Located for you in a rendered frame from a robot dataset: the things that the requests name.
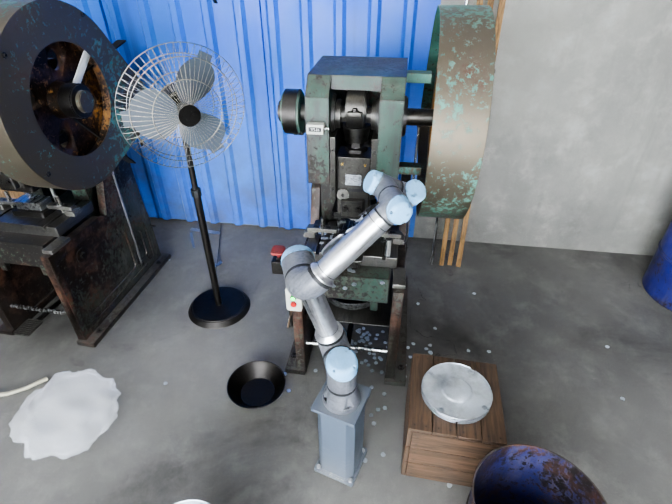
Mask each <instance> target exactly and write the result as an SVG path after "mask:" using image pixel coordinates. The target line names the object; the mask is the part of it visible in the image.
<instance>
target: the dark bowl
mask: <svg viewBox="0 0 672 504"><path fill-rule="evenodd" d="M285 383H286V379H285V375H284V372H283V371H282V369H281V368H280V367H279V366H277V365H276V364H274V363H272V362H268V361H252V362H249V363H246V364H244V365H242V366H240V367H239V368H237V369H236V370H235V371H234V372H233V373H232V374H231V376H230V377H229V379H228V382H227V394H228V396H229V398H230V399H231V401H232V402H233V403H235V404H236V405H238V406H240V407H243V408H249V409H255V408H261V407H264V406H267V405H269V404H271V403H272V402H274V401H275V400H276V399H277V398H278V397H279V396H280V395H281V394H282V392H283V390H284V388H285Z"/></svg>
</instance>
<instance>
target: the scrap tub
mask: <svg viewBox="0 0 672 504"><path fill-rule="evenodd" d="M468 500H469V501H468ZM466 504H607V502H606V500H605V499H604V497H603V495H602V494H601V492H600V491H599V489H598V488H597V487H596V485H595V484H594V483H593V482H592V481H591V480H590V478H589V477H588V476H587V475H586V474H585V473H584V472H582V471H581V470H580V469H579V468H578V467H577V466H575V465H574V464H573V463H571V462H570V461H568V460H567V459H565V458H564V457H562V456H560V455H558V454H556V453H554V452H552V451H550V450H547V449H545V448H542V447H538V446H534V445H528V444H510V445H505V446H501V447H499V448H496V449H494V450H493V451H491V452H490V453H488V454H487V455H486V456H485V457H484V458H483V459H482V460H481V462H480V463H479V465H478V467H477V469H476V471H475V474H474V478H473V483H472V489H471V491H470V493H469V495H468V498H467V501H466Z"/></svg>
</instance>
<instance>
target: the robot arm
mask: <svg viewBox="0 0 672 504"><path fill-rule="evenodd" d="M363 189H364V191H365V192H367V193H369V194H370V195H374V196H375V197H376V199H377V200H378V202H379V203H377V204H376V205H375V204H372V205H371V206H369V207H367V208H366V210H365V211H363V212H362V213H360V214H359V215H361V214H363V213H364V214H363V215H362V216H361V218H360V219H358V220H357V221H355V223H356V222H359V223H358V224H357V225H356V226H355V227H354V228H353V229H352V230H351V231H350V232H348V233H347V234H346V235H345V236H344V237H343V238H342V239H341V240H340V241H339V242H338V243H337V244H336V245H335V246H334V247H333V248H332V249H331V250H330V251H329V252H328V253H327V254H326V255H325V256H324V257H322V258H321V259H320V260H319V261H318V262H317V263H316V261H315V258H314V253H313V252H312V250H311V249H310V248H309V247H307V246H303V245H295V246H291V247H289V248H288V249H286V250H285V251H284V253H283V254H282V256H281V266H282V269H283V274H284V279H285V285H286V288H287V290H288V292H289V293H290V294H291V295H292V296H293V297H295V298H296V299H299V300H302V302H303V304H304V307H305V309H306V311H307V313H308V315H309V317H310V319H311V321H312V323H313V326H314V328H315V330H316V331H315V339H316V341H317V343H318V345H319V347H320V350H321V353H322V357H323V361H324V365H325V369H326V376H327V384H326V386H325V388H324V390H323V403H324V406H325V407H326V408H327V409H328V410H329V411H330V412H332V413H335V414H339V415H345V414H349V413H351V412H353V411H355V410H356V409H357V408H358V406H359V404H360V401H361V393H360V390H359V388H358V386H357V371H358V361H357V357H356V355H355V353H354V352H353V351H352V350H351V347H350V344H349V341H348V338H347V333H346V331H345V329H344V328H343V326H342V325H341V323H339V322H338V321H336V320H335V317H334V315H333V313H332V310H331V308H330V306H329V303H328V301H327V298H326V296H325V294H324V293H325V292H326V291H327V290H328V289H330V288H331V287H332V286H333V281H334V279H335V278H337V277H338V276H339V275H340V274H341V273H342V272H343V271H344V270H345V269H346V268H347V267H348V266H349V265H350V264H352V263H353V262H354V261H355V260H356V259H357V258H358V257H359V256H360V255H361V254H362V253H363V252H364V251H366V250H367V249H368V248H369V247H370V246H371V245H372V244H373V243H374V242H375V241H376V240H377V239H378V238H380V237H381V236H382V235H383V234H384V233H385V232H386V231H387V230H388V229H389V228H390V227H391V226H392V225H393V224H397V225H400V224H403V223H406V222H407V221H408V220H409V219H410V218H411V216H412V213H413V209H412V207H413V206H415V205H417V204H418V203H420V202H421V201H422V200H424V198H425V196H426V189H425V186H424V185H423V183H422V182H421V181H419V180H416V179H413V180H411V181H408V182H407V183H406V182H404V181H401V180H398V179H396V178H394V177H391V176H389V175H387V174H384V173H383V172H379V171H376V170H372V171H370V172H369V173H368V174H367V175H366V177H365V179H364V183H363ZM359 215H358V216H359Z"/></svg>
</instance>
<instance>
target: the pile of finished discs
mask: <svg viewBox="0 0 672 504"><path fill-rule="evenodd" d="M421 393H422V397H423V400H424V402H425V404H426V405H427V407H428V408H429V409H430V410H431V411H432V412H433V413H434V414H436V415H437V416H438V417H440V418H442V419H444V420H446V421H449V422H452V423H456V422H458V424H470V423H474V422H477V421H479V420H481V419H482V418H484V417H485V416H486V415H487V413H488V412H489V410H490V407H491V404H492V401H493V394H492V390H491V387H490V385H489V383H488V382H487V380H486V379H485V378H484V377H483V376H482V375H481V374H480V373H479V372H477V371H474V370H472V369H471V367H469V366H466V365H463V364H460V363H453V362H447V363H440V364H437V365H435V366H433V367H431V368H430V369H429V370H428V371H427V372H426V373H425V375H424V377H423V379H422V385H421Z"/></svg>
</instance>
